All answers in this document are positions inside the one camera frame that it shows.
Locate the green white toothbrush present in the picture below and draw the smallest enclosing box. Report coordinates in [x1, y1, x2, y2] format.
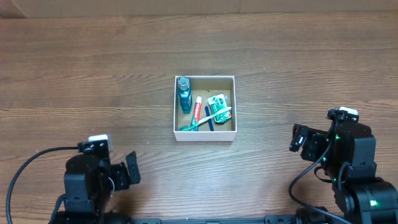
[179, 107, 232, 131]

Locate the teal mouthwash bottle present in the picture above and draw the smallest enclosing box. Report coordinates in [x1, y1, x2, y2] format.
[177, 76, 192, 114]

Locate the teal toothpaste tube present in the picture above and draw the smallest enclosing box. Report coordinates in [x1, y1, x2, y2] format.
[190, 96, 202, 131]

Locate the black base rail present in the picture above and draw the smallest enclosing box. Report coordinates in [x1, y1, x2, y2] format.
[129, 215, 296, 224]

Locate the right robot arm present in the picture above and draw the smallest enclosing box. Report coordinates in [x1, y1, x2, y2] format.
[289, 121, 397, 223]

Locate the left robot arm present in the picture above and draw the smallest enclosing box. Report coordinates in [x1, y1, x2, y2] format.
[50, 151, 141, 224]

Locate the open white cardboard box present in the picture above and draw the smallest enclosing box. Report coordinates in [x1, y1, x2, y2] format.
[173, 76, 238, 142]

